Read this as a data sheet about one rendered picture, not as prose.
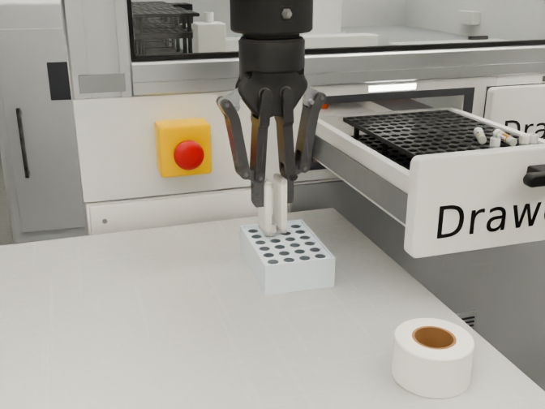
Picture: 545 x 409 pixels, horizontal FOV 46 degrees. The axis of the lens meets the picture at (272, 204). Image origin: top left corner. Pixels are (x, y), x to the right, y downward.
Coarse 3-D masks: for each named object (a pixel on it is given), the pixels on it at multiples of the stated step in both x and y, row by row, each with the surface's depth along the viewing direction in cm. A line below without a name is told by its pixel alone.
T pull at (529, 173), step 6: (528, 168) 69; (534, 168) 68; (540, 168) 68; (528, 174) 66; (534, 174) 66; (540, 174) 66; (528, 180) 66; (534, 180) 66; (540, 180) 66; (528, 186) 66; (534, 186) 66; (540, 186) 66
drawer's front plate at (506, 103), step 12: (540, 84) 106; (492, 96) 103; (504, 96) 103; (516, 96) 104; (528, 96) 105; (540, 96) 106; (492, 108) 103; (504, 108) 104; (516, 108) 105; (528, 108) 106; (540, 108) 106; (492, 120) 104; (504, 120) 105; (516, 120) 106; (528, 120) 106; (540, 120) 107; (528, 132) 107; (540, 132) 108
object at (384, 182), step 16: (384, 112) 102; (400, 112) 102; (464, 112) 102; (320, 128) 95; (336, 128) 92; (352, 128) 101; (512, 128) 92; (320, 144) 95; (336, 144) 90; (352, 144) 85; (320, 160) 96; (336, 160) 90; (352, 160) 85; (368, 160) 80; (384, 160) 77; (352, 176) 85; (368, 176) 80; (384, 176) 77; (400, 176) 73; (368, 192) 81; (384, 192) 77; (400, 192) 73; (384, 208) 77; (400, 208) 73
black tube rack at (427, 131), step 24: (360, 120) 94; (384, 120) 94; (408, 120) 94; (432, 120) 94; (456, 120) 94; (384, 144) 87; (408, 144) 81; (432, 144) 82; (456, 144) 81; (480, 144) 82; (408, 168) 82
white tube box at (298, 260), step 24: (240, 240) 84; (264, 240) 79; (288, 240) 80; (312, 240) 79; (264, 264) 72; (288, 264) 73; (312, 264) 73; (264, 288) 73; (288, 288) 74; (312, 288) 75
